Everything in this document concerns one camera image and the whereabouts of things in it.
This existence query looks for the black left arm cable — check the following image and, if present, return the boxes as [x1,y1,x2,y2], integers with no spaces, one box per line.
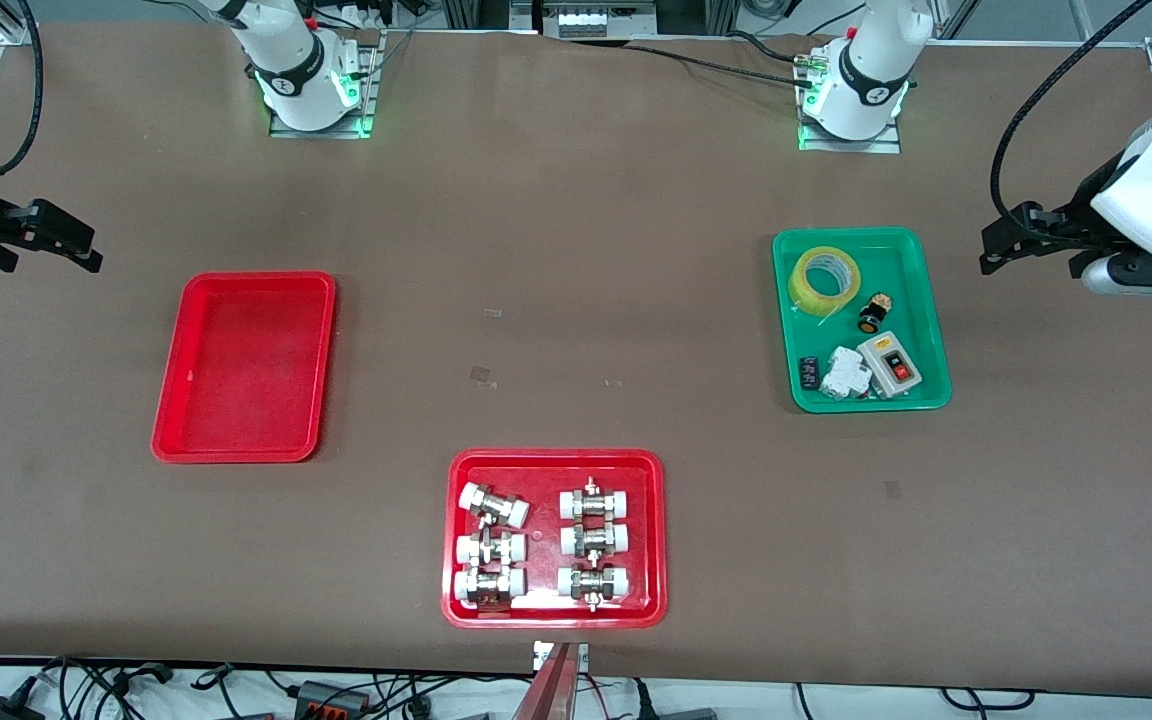
[991,0,1152,233]

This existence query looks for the red metal post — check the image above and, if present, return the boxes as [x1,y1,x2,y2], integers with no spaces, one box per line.
[511,643,577,720]

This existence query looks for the grey orange power strip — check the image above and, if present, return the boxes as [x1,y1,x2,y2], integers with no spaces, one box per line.
[293,680,373,718]

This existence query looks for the black cable on table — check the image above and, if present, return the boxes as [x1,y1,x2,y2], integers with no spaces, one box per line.
[624,30,827,89]

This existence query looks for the empty-style red plastic tray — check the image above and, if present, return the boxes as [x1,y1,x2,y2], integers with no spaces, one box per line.
[151,271,338,464]

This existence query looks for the small white bracket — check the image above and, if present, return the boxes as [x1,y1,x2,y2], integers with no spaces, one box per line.
[533,640,590,672]

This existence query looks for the green plastic tray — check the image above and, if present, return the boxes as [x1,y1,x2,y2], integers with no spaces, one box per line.
[772,227,953,414]

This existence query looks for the white terminal block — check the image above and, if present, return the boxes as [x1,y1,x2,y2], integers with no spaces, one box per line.
[558,8,639,39]

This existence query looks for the metal fitting white caps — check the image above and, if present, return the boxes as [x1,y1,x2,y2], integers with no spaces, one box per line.
[557,565,631,613]
[455,530,527,568]
[560,522,631,558]
[559,477,632,522]
[453,566,527,612]
[459,482,531,530]

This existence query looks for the yellow packing tape roll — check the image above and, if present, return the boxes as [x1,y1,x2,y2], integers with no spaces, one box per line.
[788,245,862,319]

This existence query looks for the aluminium frame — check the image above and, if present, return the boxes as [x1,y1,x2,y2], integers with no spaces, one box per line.
[441,0,737,33]

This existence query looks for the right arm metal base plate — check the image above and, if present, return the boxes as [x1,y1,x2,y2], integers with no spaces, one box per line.
[269,30,383,139]

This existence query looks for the white circuit breaker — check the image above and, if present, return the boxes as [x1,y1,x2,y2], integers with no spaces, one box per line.
[818,345,875,402]

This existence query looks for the grey switch box red button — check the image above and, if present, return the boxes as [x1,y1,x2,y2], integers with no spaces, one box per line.
[857,331,923,399]

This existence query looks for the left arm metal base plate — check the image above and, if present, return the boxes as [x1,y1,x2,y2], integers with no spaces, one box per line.
[798,40,904,154]

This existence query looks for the red tray with fittings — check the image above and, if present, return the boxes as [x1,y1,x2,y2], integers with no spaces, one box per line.
[441,448,668,630]

